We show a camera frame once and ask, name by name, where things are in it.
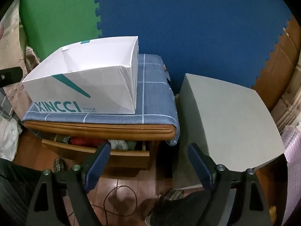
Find green foam mat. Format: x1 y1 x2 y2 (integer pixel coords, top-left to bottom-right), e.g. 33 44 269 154
19 0 104 60

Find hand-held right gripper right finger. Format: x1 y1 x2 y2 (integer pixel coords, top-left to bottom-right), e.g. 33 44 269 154
188 143 274 226

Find plaid slipper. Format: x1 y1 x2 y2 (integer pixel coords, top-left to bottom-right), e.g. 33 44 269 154
160 189 185 202
53 158 65 173

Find white cardboard box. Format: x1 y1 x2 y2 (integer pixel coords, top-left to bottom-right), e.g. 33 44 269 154
22 36 140 115

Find red underwear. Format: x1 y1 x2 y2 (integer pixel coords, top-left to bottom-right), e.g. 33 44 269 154
71 137 104 147

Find beige cardboard sheets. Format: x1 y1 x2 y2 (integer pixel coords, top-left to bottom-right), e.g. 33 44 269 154
270 62 301 134

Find pink patterned cloth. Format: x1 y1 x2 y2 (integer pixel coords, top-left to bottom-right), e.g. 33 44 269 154
281 122 301 208

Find blue foam mat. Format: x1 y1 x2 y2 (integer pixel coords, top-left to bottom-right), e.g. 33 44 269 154
93 0 295 92

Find wooden nightstand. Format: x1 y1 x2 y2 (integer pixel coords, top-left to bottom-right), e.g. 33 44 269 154
24 120 177 177

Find blue plaid cloth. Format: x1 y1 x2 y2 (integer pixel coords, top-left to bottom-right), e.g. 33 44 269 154
22 54 179 146

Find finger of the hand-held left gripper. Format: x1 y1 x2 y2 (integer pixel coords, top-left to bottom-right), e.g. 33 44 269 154
0 67 24 88

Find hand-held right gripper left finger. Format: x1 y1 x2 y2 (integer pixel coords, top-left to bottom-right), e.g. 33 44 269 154
27 142 111 226

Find black cable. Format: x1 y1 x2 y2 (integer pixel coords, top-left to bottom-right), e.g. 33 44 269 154
68 186 138 217

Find person's leg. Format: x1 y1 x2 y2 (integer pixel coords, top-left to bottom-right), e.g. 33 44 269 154
0 158 55 226
145 189 212 226

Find brown wooden door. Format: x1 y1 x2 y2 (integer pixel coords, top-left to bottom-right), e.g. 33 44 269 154
252 14 301 111

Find white floral quilt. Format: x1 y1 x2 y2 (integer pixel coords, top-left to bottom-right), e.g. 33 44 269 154
0 118 23 160

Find person's left leg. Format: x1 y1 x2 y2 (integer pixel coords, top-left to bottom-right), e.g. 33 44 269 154
0 158 55 226

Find person's right leg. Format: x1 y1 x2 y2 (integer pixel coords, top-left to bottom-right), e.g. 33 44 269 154
145 189 212 226

